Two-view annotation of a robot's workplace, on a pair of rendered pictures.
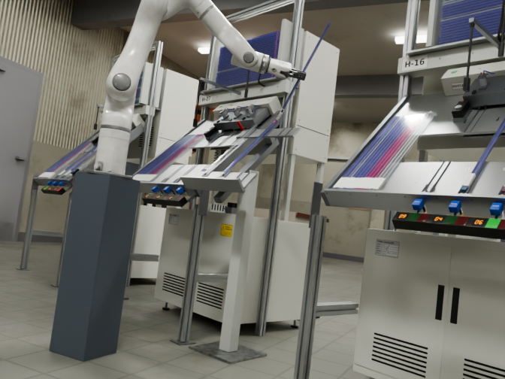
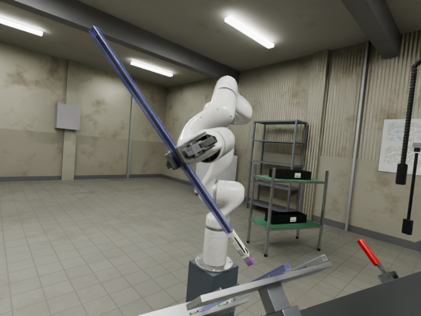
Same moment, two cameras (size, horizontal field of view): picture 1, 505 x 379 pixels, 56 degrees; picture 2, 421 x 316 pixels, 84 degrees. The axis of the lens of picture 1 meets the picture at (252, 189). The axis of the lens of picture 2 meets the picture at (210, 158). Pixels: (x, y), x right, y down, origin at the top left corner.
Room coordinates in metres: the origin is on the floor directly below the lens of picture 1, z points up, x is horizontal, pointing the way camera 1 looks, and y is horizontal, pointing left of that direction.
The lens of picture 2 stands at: (2.30, -0.53, 1.28)
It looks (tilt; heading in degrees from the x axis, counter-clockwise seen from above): 3 degrees down; 111
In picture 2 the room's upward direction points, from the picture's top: 5 degrees clockwise
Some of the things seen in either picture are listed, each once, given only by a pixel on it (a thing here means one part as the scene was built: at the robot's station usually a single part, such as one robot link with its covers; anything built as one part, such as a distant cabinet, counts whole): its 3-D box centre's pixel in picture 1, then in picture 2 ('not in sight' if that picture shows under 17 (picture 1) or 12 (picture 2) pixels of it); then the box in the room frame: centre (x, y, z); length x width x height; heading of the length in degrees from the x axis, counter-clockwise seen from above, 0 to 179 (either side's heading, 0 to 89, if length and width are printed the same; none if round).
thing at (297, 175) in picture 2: not in sight; (290, 173); (2.18, 2.85, 1.01); 0.57 x 0.17 x 0.11; 43
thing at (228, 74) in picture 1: (252, 64); not in sight; (2.81, 0.09, 1.52); 0.51 x 0.13 x 0.27; 43
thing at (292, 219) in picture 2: not in sight; (285, 217); (2.18, 2.85, 0.41); 0.57 x 0.17 x 0.11; 43
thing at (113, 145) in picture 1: (112, 153); (215, 244); (1.93, 0.58, 0.79); 0.19 x 0.19 x 0.18
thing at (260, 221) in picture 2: not in sight; (287, 207); (2.17, 2.85, 0.55); 0.91 x 0.46 x 1.10; 43
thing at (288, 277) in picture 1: (235, 266); not in sight; (2.94, 0.04, 0.31); 0.70 x 0.65 x 0.62; 43
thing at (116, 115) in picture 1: (119, 104); (225, 204); (1.97, 0.59, 1.00); 0.19 x 0.12 x 0.24; 15
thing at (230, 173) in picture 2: not in sight; (215, 165); (0.27, 5.17, 0.81); 0.83 x 0.69 x 1.61; 154
